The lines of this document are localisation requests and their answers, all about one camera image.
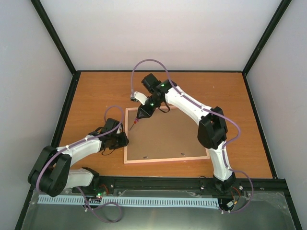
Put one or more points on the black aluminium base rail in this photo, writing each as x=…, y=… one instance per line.
x=200, y=186

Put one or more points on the light blue cable duct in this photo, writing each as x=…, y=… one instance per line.
x=131, y=201

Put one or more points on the pink photo frame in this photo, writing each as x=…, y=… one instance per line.
x=163, y=137

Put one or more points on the grey metal front plate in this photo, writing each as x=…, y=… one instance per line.
x=266, y=211

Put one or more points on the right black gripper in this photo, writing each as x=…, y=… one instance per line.
x=146, y=113

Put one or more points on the blue red screwdriver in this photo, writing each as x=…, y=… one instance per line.
x=135, y=122

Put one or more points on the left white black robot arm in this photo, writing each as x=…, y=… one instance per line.
x=52, y=173

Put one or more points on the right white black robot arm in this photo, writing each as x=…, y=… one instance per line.
x=212, y=128

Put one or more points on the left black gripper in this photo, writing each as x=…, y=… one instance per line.
x=124, y=142

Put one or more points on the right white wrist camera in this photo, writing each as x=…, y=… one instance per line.
x=138, y=97

